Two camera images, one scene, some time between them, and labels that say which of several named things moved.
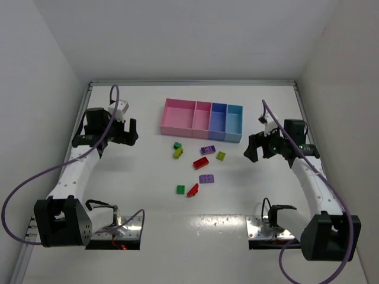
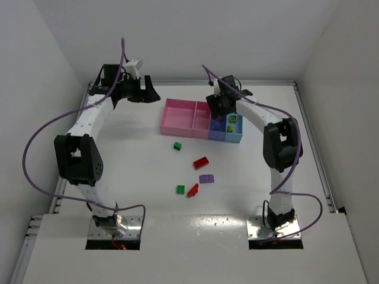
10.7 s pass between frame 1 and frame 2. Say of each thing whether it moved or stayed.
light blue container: stayed
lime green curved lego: moved
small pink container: stayed
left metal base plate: stayed
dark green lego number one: stayed
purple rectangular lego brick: moved
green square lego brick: stayed
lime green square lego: moved
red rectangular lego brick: stayed
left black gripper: moved
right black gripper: moved
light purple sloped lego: stayed
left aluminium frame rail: stayed
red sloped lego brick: stayed
